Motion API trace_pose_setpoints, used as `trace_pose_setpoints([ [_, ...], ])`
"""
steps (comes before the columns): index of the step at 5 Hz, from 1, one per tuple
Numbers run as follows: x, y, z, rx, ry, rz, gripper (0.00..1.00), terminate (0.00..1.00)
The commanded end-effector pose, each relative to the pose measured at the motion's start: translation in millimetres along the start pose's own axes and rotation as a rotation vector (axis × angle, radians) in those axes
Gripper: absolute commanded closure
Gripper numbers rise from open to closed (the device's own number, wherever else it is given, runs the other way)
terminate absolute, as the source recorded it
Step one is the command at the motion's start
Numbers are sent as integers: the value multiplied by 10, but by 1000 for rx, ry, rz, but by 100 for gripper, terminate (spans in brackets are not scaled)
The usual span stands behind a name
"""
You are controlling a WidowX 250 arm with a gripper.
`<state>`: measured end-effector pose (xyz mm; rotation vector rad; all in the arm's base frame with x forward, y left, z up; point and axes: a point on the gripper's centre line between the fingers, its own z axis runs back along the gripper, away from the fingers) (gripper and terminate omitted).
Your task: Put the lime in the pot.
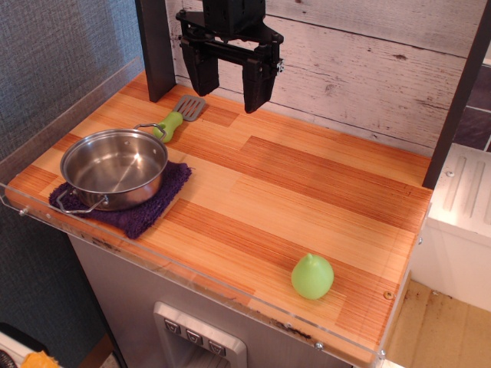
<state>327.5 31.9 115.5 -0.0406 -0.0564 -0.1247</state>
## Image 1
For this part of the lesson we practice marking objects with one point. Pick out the green handled grey spatula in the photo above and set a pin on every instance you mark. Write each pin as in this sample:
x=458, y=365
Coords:
x=188, y=108

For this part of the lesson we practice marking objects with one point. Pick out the dark right vertical post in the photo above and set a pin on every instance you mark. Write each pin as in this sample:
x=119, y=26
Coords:
x=463, y=91

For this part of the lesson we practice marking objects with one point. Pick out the white cabinet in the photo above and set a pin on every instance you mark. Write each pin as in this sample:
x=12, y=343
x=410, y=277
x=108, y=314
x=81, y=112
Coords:
x=452, y=254

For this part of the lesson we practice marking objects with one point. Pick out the silver dispenser button panel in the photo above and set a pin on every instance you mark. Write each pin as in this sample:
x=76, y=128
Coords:
x=190, y=342

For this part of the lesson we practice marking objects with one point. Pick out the dark vertical post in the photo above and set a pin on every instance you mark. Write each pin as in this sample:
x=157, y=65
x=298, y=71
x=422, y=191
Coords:
x=463, y=91
x=156, y=47

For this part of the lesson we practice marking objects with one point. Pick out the dark left vertical post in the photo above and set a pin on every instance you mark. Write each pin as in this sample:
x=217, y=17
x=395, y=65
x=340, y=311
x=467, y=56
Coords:
x=156, y=47

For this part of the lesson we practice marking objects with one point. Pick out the clear acrylic table guard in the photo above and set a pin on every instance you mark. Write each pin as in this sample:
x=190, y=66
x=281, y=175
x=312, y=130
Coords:
x=266, y=190

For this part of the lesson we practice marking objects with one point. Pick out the green egg shape toy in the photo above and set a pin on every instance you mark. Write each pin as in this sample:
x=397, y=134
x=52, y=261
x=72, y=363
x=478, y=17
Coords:
x=312, y=277

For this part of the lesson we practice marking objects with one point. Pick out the silver metal pot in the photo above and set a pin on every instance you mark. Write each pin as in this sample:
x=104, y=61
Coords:
x=113, y=170

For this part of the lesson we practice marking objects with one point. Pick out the yellow object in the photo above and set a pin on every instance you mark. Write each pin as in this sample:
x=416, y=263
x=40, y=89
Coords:
x=39, y=360

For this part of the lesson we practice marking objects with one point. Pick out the grey toy fridge cabinet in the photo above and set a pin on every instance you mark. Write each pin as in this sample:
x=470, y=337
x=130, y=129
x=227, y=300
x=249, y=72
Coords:
x=127, y=292

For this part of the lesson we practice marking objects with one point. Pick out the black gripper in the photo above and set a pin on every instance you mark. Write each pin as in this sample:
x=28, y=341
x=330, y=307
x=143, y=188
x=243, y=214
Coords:
x=232, y=31

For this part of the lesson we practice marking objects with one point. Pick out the purple cloth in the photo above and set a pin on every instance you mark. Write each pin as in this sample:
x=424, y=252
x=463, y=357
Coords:
x=134, y=222

